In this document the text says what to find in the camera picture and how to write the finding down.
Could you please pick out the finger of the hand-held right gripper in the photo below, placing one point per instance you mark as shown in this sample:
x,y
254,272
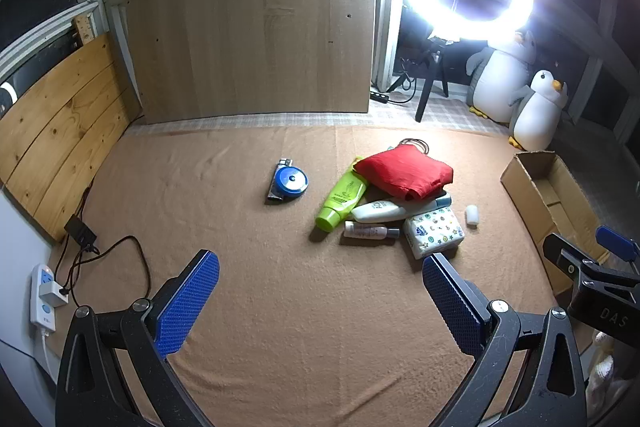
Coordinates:
x,y
567,254
617,242

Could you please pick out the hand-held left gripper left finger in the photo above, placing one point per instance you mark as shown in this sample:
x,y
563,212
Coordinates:
x,y
187,302

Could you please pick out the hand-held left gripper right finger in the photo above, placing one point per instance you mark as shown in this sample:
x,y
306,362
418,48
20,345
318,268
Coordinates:
x,y
450,302

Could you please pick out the cardboard box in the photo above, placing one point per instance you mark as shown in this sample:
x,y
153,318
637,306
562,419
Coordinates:
x,y
545,202

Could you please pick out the patterned white tissue pack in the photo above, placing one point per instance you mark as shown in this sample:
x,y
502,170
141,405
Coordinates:
x,y
432,232

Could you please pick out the small white cylinder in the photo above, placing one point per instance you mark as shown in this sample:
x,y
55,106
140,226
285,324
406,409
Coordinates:
x,y
472,214

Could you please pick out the small white bottle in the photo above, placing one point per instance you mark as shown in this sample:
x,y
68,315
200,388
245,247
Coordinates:
x,y
367,232

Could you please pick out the white bottle with blue cap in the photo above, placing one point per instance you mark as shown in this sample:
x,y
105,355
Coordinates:
x,y
380,209

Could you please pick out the red cloth bag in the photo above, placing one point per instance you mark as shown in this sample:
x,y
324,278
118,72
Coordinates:
x,y
405,174

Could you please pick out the green bottle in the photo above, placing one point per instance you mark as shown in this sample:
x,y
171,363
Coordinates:
x,y
340,202

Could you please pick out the patterned white lighter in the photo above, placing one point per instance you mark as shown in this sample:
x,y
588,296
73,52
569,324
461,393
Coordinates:
x,y
283,163

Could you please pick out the black power adapter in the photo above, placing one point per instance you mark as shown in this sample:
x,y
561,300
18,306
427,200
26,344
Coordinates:
x,y
80,231

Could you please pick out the white plug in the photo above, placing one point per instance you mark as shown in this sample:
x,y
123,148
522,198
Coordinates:
x,y
52,294

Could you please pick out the small penguin plush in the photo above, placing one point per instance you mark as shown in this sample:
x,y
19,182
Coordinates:
x,y
537,112

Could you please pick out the white power strip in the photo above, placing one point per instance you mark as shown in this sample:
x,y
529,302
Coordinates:
x,y
40,312

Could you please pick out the checked bedsheet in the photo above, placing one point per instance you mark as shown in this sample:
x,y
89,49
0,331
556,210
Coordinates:
x,y
450,112

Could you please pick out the large penguin plush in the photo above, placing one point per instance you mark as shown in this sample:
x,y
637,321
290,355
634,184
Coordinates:
x,y
500,82

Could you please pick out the wooden plank panel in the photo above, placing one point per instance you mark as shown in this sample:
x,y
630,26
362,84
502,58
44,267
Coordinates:
x,y
60,122

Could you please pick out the black tripod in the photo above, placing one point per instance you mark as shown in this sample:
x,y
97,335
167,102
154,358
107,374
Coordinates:
x,y
430,77

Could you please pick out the light wooden board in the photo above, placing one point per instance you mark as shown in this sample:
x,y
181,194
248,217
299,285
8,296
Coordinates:
x,y
250,22

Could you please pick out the perforated wooden strip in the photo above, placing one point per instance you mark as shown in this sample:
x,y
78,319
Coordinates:
x,y
82,29

